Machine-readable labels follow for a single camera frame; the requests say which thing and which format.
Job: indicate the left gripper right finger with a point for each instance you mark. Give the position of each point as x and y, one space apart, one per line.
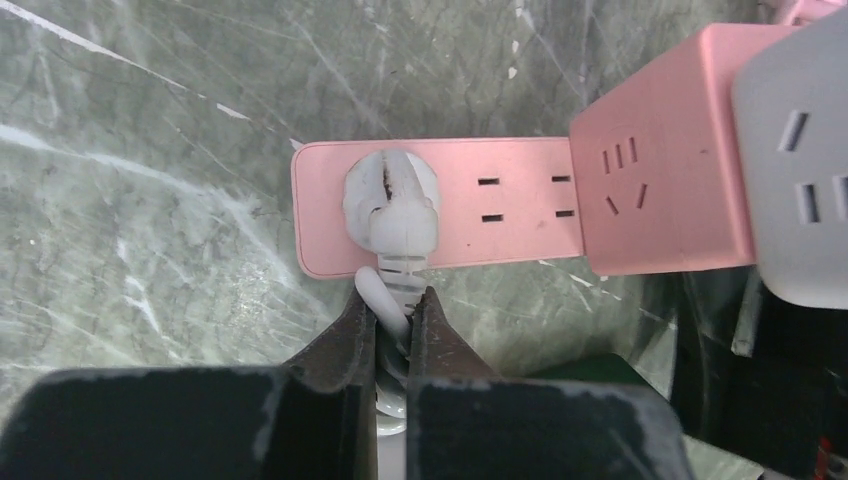
465 421

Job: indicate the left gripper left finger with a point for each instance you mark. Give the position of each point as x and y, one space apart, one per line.
310 417

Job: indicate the white cube socket top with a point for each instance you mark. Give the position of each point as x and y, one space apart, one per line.
790 107

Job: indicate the dark green cube socket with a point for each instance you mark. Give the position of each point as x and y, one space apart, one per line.
602 368

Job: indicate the pink cube socket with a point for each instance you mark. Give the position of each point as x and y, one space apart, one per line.
656 160

